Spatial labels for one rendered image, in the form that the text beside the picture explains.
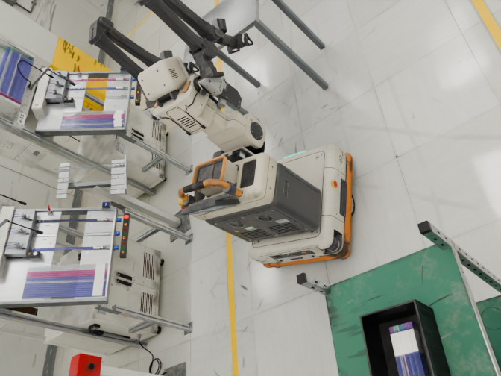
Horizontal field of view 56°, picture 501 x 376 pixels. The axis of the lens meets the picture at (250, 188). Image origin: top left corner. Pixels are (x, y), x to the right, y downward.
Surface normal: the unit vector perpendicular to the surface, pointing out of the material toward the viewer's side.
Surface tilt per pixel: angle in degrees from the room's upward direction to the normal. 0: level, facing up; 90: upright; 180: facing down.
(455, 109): 0
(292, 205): 90
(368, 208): 0
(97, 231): 46
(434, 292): 0
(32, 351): 90
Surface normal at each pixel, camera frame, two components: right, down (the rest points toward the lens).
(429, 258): -0.67, -0.39
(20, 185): 0.73, -0.44
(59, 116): 0.04, -0.58
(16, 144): 0.07, 0.81
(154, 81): -0.54, 0.40
